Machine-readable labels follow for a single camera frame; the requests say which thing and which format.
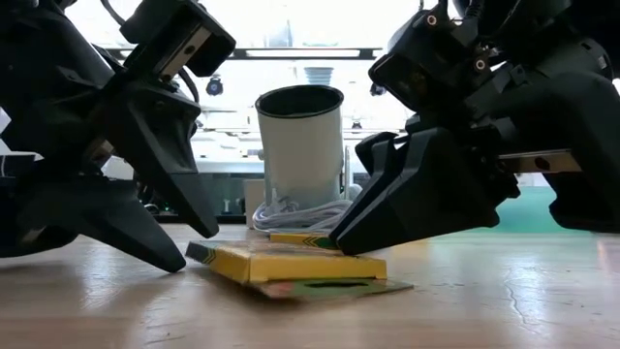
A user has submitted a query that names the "black ceiling spotlight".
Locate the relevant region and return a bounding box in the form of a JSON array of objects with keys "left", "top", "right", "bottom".
[{"left": 204, "top": 75, "right": 226, "bottom": 98}]

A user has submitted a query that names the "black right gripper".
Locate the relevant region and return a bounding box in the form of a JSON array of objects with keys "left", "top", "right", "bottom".
[{"left": 409, "top": 38, "right": 620, "bottom": 233}]

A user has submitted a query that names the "white coiled cable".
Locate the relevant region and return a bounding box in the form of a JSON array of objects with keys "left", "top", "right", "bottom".
[{"left": 251, "top": 183, "right": 362, "bottom": 234}]

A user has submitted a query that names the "green plastic tray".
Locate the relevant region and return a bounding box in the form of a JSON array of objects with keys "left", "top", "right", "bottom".
[{"left": 483, "top": 186, "right": 558, "bottom": 234}]

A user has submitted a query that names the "silver ventilation duct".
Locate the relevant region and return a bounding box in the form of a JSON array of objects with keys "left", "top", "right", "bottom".
[{"left": 303, "top": 66, "right": 335, "bottom": 86}]

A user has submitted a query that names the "white cylindrical cup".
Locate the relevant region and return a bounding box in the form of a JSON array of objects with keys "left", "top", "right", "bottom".
[{"left": 255, "top": 84, "right": 345, "bottom": 209}]

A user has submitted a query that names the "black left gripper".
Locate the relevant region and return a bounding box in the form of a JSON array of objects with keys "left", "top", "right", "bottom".
[{"left": 0, "top": 0, "right": 237, "bottom": 273}]

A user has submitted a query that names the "yellow green crayon box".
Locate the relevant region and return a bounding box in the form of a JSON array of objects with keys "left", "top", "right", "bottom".
[
  {"left": 268, "top": 231, "right": 340, "bottom": 251},
  {"left": 185, "top": 238, "right": 416, "bottom": 302}
]

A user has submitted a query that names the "black ceiling light rail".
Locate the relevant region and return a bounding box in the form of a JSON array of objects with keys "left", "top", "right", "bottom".
[{"left": 232, "top": 47, "right": 384, "bottom": 61}]

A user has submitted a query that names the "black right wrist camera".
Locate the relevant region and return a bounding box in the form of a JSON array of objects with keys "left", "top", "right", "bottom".
[{"left": 367, "top": 0, "right": 500, "bottom": 113}]

